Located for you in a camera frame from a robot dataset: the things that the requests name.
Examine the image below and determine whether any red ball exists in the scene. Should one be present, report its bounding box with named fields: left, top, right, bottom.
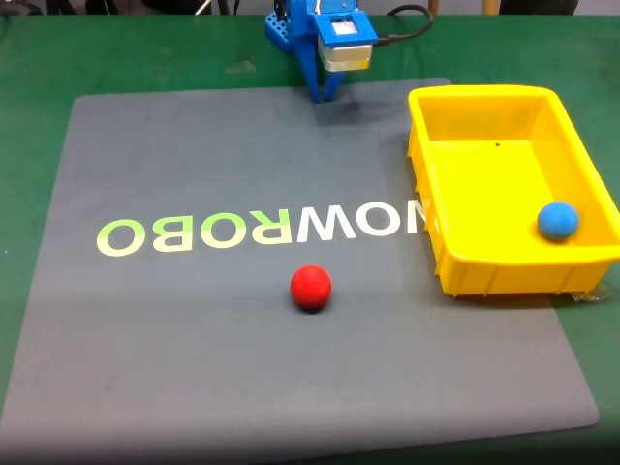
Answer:
left=289, top=263, right=333, bottom=312

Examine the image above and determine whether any yellow plastic bin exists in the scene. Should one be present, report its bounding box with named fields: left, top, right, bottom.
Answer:
left=407, top=84, right=620, bottom=297

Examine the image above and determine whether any blue ball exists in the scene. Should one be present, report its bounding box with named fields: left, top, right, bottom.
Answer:
left=536, top=201, right=580, bottom=241

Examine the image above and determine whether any grey mat with lettering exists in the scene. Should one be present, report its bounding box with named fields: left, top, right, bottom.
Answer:
left=0, top=77, right=601, bottom=459

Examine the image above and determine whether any clear tape piece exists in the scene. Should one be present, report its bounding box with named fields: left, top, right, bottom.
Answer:
left=556, top=282, right=614, bottom=306

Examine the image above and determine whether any silver camera box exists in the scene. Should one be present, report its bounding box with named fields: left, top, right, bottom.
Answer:
left=316, top=36, right=375, bottom=74

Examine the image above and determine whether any black cable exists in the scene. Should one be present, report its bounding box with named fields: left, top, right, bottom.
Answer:
left=375, top=4, right=435, bottom=47

